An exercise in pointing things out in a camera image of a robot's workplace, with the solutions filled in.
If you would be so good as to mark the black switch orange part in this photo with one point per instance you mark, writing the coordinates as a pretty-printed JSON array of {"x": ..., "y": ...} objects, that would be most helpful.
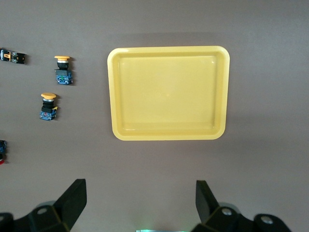
[{"x": 17, "y": 57}]

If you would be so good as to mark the yellow mushroom button red contact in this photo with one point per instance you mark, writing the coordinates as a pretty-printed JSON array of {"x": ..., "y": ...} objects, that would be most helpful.
[{"x": 48, "y": 111}]

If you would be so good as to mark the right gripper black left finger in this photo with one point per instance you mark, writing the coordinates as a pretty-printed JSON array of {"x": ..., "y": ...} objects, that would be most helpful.
[{"x": 67, "y": 203}]

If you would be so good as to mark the red button blue contact block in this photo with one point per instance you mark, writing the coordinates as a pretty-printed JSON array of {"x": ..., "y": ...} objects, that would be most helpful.
[{"x": 2, "y": 147}]

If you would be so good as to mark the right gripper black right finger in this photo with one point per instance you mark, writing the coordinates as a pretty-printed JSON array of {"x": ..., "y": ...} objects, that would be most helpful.
[{"x": 207, "y": 205}]

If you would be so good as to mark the yellow plastic tray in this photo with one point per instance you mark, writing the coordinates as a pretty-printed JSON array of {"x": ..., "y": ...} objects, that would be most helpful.
[{"x": 169, "y": 94}]

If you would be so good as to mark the yellow mushroom button green contact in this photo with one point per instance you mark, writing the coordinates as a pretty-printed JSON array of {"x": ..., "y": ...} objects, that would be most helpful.
[{"x": 63, "y": 72}]

